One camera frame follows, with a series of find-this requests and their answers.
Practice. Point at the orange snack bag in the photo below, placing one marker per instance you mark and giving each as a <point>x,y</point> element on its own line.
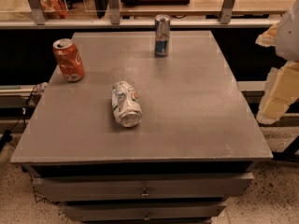
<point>57,6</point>

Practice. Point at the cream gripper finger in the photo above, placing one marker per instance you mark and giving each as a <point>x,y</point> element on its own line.
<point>268,38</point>
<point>281,90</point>

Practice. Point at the crushed white 7up can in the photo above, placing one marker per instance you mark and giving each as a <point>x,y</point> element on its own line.
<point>126,108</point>

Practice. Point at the grey drawer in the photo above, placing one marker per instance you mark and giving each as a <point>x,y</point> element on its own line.
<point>142,187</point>
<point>143,211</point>

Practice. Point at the grey lower drawer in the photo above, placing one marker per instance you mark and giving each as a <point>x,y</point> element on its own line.
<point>143,211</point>

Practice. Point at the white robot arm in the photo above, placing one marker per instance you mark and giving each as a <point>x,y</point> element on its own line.
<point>287,39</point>

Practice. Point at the grey upper drawer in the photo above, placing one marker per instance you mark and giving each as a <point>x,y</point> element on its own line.
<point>142,187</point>

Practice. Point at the metal railing frame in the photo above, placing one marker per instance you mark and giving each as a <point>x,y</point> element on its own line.
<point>17,14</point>

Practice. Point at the black stand leg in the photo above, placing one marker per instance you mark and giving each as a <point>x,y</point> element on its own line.
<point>289,153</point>

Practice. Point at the blue silver energy drink can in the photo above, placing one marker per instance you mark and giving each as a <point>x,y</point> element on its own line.
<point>162,35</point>

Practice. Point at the orange soda can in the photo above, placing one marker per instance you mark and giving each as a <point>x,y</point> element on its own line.
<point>68,58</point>

